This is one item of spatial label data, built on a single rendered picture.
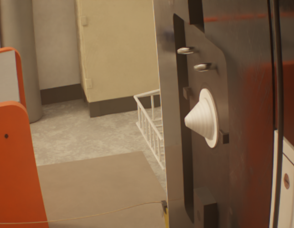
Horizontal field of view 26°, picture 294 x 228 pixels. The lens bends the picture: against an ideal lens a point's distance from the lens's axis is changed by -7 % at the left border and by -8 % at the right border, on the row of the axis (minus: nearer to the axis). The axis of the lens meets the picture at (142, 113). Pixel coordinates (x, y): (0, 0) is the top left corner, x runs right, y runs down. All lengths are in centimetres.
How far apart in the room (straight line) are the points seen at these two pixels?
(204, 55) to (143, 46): 320
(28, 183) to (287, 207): 65
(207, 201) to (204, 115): 10
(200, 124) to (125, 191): 94
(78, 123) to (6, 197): 287
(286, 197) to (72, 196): 117
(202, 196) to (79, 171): 102
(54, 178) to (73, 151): 187
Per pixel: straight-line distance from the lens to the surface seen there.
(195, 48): 72
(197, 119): 70
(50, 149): 364
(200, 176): 79
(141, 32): 387
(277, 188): 48
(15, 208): 110
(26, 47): 389
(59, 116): 408
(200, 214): 75
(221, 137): 65
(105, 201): 159
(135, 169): 173
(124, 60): 389
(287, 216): 50
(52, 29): 416
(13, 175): 107
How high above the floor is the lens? 148
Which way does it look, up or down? 22 degrees down
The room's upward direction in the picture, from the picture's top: 5 degrees counter-clockwise
